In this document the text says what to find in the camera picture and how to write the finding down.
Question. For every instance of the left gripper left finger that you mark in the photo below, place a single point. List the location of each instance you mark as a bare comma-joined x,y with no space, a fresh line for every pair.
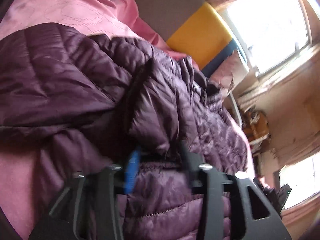
87,205

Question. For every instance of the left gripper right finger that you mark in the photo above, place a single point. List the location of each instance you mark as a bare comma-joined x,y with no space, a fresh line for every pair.
231,202

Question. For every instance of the purple puffer jacket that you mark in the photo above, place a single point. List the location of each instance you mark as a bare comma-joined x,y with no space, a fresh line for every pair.
112,117

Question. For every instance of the wooden desk with clutter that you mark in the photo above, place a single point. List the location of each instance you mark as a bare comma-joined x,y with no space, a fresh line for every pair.
256,128

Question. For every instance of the pink bed quilt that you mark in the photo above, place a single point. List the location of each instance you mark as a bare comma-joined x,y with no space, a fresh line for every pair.
62,10

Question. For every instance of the right pink curtain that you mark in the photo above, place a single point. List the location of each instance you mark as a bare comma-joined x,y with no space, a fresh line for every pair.
279,77

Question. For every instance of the deer print pillow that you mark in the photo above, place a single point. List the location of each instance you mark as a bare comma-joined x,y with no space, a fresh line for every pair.
230,73

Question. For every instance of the window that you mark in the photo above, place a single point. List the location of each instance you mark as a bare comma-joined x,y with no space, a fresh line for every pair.
271,32

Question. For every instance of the grey yellow blue headboard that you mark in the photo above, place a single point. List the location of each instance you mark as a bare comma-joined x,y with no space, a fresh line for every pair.
192,27

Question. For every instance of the grey metal bed rail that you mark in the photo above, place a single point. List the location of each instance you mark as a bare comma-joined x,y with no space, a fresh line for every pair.
236,112

